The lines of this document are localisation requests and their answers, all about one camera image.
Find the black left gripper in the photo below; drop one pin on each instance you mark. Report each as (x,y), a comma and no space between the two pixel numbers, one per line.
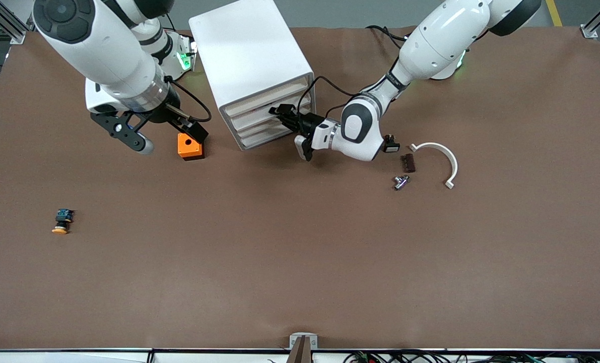
(307,123)

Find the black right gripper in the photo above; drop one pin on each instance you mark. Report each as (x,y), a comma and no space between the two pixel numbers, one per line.
(159,114)

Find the white cabinet drawer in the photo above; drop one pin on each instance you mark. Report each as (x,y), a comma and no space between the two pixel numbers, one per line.
(252,127)
(249,105)
(249,116)
(254,137)

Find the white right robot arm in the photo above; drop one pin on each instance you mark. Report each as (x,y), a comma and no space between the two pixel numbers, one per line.
(108,50)

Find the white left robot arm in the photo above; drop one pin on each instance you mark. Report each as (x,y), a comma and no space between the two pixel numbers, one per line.
(441,40)

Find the white drawer cabinet housing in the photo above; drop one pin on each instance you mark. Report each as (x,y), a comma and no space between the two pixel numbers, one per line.
(249,45)

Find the orange box with hole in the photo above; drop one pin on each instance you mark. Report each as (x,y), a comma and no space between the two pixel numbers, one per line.
(189,148)

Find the brown terminal block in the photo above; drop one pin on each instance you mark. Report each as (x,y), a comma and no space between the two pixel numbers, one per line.
(409,163)

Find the black switch with white face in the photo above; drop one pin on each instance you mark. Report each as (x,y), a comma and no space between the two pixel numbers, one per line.
(392,146)

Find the silver key switch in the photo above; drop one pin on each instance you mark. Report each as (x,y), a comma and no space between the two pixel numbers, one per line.
(400,182)

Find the white curved plastic bracket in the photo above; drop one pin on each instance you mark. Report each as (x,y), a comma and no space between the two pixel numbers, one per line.
(433,145)

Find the yellow push button switch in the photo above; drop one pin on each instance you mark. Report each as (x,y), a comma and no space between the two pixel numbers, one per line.
(62,220)

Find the grey metal table bracket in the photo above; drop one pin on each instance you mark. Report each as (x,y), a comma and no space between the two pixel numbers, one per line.
(294,340)

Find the brown upright post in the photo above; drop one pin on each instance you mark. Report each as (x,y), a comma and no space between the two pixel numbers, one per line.
(300,353)

